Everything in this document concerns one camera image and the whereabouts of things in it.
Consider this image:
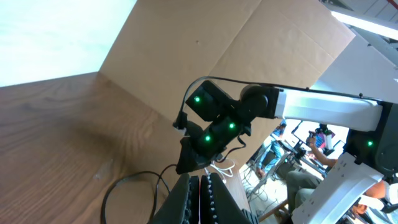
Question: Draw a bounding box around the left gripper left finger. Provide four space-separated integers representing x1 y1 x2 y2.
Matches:
149 174 199 224

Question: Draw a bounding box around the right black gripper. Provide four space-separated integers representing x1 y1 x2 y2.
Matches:
176 116 251 174

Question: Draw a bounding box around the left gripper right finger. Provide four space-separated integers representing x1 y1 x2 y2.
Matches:
200 174 251 224

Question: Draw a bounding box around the black USB cable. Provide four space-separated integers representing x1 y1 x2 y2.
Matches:
99 164 178 224

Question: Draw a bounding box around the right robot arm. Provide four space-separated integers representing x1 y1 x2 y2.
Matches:
174 77 397 223

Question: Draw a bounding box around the background person blue shirt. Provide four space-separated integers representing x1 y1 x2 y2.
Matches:
256 121 289 178

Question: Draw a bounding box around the seated person orange shirt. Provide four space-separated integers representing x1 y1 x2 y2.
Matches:
286 137 387 215

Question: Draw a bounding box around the computer monitor upper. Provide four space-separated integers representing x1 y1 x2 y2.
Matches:
292 121 335 151

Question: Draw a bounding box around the cardboard box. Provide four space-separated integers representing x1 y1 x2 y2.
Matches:
96 1 354 166

